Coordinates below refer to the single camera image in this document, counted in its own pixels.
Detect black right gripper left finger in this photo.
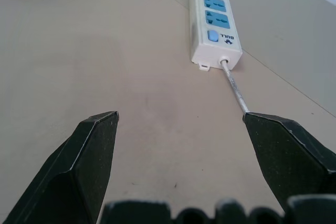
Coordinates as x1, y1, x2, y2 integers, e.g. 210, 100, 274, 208
2, 111, 120, 224

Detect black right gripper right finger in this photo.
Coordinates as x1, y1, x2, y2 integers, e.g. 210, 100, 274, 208
243, 112, 336, 217

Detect white power strip blue sockets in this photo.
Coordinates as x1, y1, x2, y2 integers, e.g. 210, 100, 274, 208
188, 0, 243, 73

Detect grey power cable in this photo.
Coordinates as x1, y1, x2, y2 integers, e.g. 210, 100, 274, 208
220, 58, 250, 114

